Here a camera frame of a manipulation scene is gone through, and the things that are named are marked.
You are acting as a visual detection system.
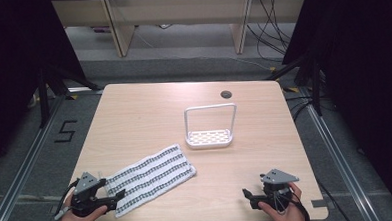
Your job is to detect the bundle of black cables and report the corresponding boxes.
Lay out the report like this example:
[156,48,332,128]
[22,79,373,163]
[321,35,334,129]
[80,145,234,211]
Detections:
[244,0,299,61]

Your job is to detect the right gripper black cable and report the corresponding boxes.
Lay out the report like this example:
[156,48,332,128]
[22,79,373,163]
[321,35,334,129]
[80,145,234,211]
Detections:
[272,184,311,221]

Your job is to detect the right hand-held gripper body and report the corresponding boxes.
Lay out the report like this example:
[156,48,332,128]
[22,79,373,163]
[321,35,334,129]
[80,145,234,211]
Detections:
[259,167,301,212]

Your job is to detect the white plastic cloth rack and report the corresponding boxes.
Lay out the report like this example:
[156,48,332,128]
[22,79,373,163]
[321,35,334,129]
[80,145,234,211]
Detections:
[183,102,240,151]

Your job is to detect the aluminium floor rail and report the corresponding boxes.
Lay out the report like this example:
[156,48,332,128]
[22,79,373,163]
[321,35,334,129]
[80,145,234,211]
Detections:
[298,83,381,221]
[0,95,72,221]

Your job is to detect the black curtain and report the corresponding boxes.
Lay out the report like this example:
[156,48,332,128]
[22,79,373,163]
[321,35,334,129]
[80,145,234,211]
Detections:
[0,0,91,168]
[278,0,392,221]

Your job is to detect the beige wooden desk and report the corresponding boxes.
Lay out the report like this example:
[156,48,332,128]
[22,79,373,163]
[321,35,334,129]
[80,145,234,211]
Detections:
[51,0,310,63]

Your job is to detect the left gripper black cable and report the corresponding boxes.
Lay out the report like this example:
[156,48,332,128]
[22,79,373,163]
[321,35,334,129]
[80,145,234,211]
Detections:
[51,179,83,221]

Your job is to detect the black metal stand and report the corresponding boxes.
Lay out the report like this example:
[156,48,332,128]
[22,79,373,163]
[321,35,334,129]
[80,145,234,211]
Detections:
[265,50,326,119]
[36,61,105,129]

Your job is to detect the black floor cables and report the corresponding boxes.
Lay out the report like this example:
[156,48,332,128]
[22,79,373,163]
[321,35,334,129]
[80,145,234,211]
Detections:
[284,94,319,123]

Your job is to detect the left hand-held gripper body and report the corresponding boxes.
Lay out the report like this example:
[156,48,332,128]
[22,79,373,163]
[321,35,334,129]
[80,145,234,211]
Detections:
[69,171,107,219]

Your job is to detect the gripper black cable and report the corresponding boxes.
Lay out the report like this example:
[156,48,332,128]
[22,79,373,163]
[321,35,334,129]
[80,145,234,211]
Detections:
[272,184,311,221]
[51,179,83,221]

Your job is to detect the person's right hand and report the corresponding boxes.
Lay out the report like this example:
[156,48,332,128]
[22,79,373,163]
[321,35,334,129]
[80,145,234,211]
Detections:
[256,181,309,221]

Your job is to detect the white striped dish cloth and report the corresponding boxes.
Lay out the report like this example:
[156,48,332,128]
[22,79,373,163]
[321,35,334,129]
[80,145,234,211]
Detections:
[102,143,200,220]

